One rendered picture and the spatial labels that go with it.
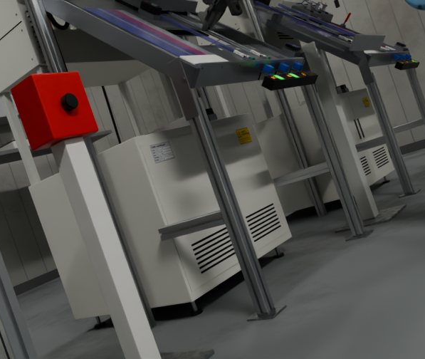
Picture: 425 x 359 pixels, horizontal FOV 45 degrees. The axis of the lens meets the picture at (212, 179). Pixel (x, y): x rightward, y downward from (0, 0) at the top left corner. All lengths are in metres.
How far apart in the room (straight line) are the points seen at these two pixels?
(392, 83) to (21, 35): 3.81
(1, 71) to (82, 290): 0.90
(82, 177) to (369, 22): 4.27
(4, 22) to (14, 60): 0.14
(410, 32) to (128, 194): 3.82
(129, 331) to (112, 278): 0.13
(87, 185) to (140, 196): 0.45
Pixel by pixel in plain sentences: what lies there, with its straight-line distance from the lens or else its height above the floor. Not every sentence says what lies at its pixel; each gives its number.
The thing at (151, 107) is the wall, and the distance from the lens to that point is 6.34.
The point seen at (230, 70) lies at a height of 0.71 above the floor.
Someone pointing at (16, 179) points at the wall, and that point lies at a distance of 5.05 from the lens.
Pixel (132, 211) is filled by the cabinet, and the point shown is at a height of 0.40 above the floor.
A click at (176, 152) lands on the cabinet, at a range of 1.79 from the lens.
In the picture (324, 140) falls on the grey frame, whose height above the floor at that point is 0.40.
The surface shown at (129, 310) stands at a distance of 1.30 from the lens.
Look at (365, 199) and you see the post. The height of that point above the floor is 0.10.
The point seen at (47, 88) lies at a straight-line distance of 1.28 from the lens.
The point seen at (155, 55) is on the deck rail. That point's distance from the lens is 1.58.
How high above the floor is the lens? 0.43
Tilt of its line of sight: 1 degrees down
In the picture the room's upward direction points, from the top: 19 degrees counter-clockwise
